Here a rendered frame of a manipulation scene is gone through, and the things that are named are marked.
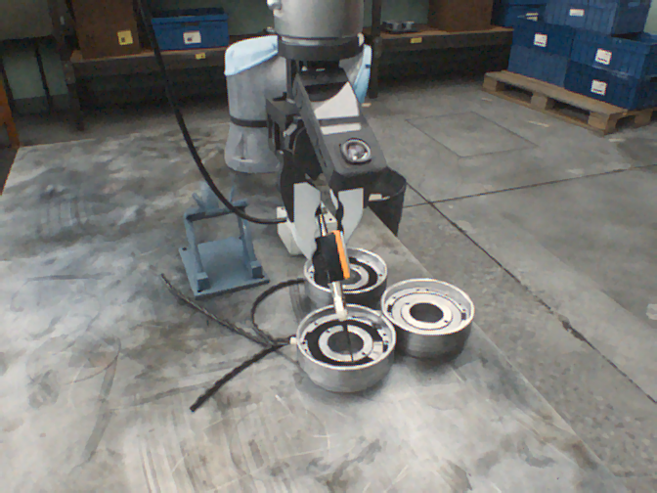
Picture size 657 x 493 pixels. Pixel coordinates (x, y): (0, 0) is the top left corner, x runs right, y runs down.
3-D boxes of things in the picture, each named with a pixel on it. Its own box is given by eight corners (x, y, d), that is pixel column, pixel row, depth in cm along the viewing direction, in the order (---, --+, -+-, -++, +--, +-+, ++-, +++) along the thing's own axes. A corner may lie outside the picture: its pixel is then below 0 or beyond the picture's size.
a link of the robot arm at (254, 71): (234, 102, 110) (228, 32, 103) (300, 102, 110) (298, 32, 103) (223, 120, 100) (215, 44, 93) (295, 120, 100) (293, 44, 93)
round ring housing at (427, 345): (467, 309, 68) (471, 283, 66) (470, 368, 59) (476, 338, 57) (383, 300, 70) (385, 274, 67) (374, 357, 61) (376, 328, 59)
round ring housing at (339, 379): (399, 338, 63) (401, 311, 61) (385, 406, 55) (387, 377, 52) (311, 325, 65) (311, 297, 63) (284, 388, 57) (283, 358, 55)
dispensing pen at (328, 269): (347, 369, 53) (309, 201, 53) (332, 364, 57) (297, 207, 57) (368, 363, 54) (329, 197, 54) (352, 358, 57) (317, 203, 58)
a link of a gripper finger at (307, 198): (296, 237, 60) (303, 156, 55) (317, 264, 55) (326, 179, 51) (269, 240, 59) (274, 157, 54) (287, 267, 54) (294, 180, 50)
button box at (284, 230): (336, 247, 81) (337, 218, 78) (290, 256, 79) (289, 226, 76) (319, 223, 87) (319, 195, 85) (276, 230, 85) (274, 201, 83)
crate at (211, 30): (224, 38, 408) (221, 7, 397) (231, 47, 377) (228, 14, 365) (153, 42, 395) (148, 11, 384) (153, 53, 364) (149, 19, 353)
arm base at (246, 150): (219, 150, 114) (214, 104, 109) (288, 141, 119) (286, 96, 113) (233, 178, 102) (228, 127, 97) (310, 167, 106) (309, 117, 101)
